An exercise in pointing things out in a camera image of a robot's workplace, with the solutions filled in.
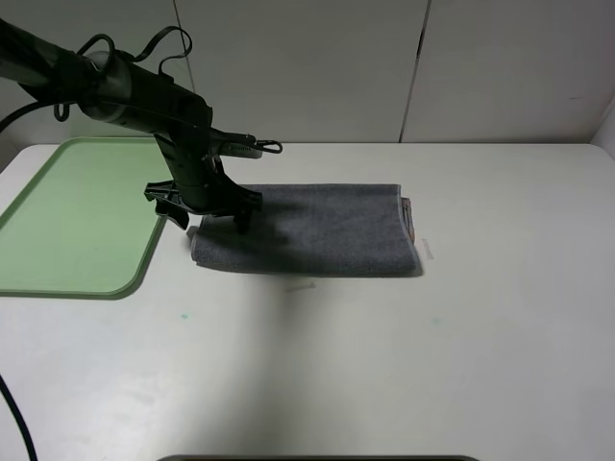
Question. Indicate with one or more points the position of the black left handle arm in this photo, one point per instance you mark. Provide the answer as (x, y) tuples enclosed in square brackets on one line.
[(105, 83)]

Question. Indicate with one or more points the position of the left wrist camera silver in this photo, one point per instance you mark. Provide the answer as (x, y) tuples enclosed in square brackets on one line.
[(239, 145)]

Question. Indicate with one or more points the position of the grey towel with orange stripes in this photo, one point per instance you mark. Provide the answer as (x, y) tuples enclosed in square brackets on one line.
[(319, 230)]

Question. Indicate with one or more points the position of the light green plastic tray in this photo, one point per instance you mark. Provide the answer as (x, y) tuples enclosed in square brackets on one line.
[(82, 227)]

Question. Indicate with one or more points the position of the clear tape strip right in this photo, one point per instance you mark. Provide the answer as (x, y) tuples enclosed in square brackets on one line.
[(427, 249)]

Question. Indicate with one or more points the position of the clear tape strip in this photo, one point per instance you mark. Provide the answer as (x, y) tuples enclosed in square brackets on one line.
[(427, 249), (300, 286)]

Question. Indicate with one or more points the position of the clear tape strip bottom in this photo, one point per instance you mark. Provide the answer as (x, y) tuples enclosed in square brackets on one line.
[(300, 286)]

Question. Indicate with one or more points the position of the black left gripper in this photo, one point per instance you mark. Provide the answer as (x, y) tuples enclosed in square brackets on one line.
[(192, 163)]

